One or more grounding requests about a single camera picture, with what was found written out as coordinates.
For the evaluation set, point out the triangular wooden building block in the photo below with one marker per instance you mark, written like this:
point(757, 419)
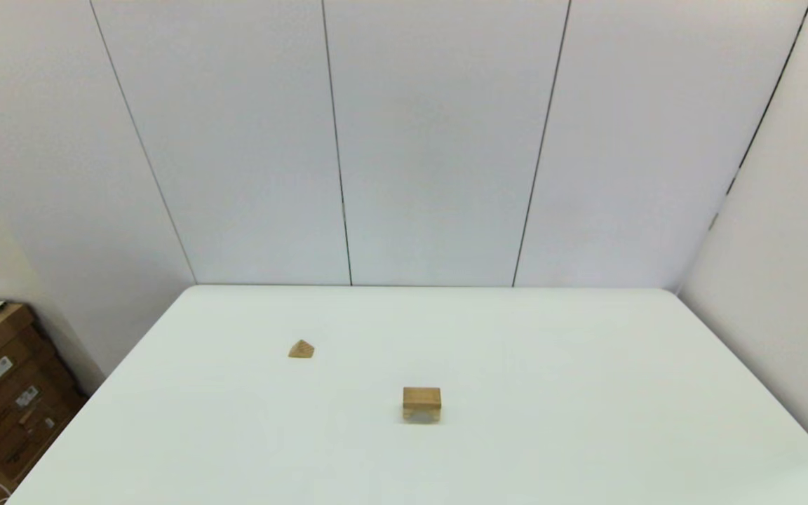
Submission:
point(301, 349)

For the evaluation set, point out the rectangular wooden building block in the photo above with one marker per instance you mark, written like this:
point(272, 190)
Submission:
point(421, 398)

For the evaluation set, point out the arched wooden building block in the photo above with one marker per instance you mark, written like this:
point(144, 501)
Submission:
point(421, 415)

